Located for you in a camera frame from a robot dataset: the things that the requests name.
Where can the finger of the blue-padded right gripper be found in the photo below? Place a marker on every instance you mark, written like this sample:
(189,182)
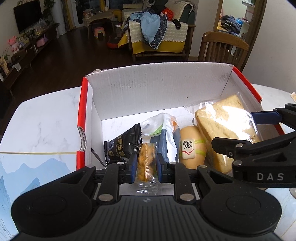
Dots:
(271,117)
(270,150)

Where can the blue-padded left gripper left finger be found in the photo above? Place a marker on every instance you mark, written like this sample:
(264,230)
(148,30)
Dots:
(112,177)

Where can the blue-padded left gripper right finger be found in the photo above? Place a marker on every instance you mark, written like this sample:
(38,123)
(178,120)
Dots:
(181,178)

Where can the small fried snack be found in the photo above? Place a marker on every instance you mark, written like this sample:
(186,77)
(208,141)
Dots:
(146,179)

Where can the black snack packet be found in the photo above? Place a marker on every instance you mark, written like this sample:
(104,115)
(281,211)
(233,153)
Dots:
(122,147)

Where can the yellow chicken toy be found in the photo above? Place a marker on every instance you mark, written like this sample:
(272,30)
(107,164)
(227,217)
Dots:
(192,147)

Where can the bread slice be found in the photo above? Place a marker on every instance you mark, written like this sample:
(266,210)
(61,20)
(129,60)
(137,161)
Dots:
(224,118)

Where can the white blue tissue packet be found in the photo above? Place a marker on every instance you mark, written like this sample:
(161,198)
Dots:
(163,130)

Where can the red cardboard box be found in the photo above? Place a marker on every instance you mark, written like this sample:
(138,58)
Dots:
(113,100)

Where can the wooden chair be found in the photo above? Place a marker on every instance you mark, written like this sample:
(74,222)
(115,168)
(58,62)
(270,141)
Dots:
(220,47)

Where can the blue mountain table mat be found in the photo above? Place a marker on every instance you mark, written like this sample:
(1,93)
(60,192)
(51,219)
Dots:
(21,173)

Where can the sofa with clothes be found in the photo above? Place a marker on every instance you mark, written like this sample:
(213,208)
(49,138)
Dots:
(163,28)

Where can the pink stool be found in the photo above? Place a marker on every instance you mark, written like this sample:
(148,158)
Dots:
(99,31)

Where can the low tv cabinet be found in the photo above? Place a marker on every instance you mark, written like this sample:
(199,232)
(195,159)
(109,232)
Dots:
(28,54)

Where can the dark coffee table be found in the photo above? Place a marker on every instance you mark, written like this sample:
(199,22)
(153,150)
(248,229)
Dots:
(99,16)

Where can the pink pig plush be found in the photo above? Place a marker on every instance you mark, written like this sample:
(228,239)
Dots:
(14,44)

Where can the black television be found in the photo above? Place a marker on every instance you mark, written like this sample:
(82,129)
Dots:
(27,14)

